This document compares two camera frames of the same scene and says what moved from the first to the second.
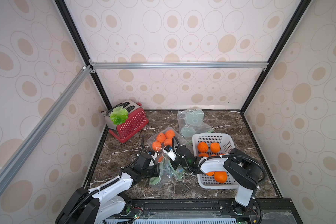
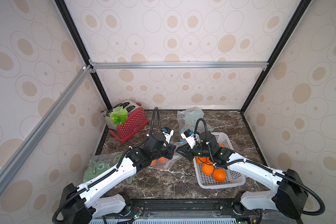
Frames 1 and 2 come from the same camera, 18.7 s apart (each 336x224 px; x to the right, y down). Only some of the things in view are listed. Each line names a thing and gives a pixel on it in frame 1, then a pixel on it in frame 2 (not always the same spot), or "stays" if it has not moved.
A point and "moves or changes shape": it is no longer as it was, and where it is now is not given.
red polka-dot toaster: x=137 y=119 stays
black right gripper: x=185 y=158 → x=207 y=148
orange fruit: x=220 y=177 stays
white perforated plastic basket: x=211 y=145 stays
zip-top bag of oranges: x=167 y=174 → x=100 y=163
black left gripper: x=157 y=168 → x=171 y=148
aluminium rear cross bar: x=178 y=65 stays
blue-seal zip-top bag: x=159 y=139 moves or changes shape
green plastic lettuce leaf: x=119 y=115 stays
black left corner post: x=66 y=13 stays
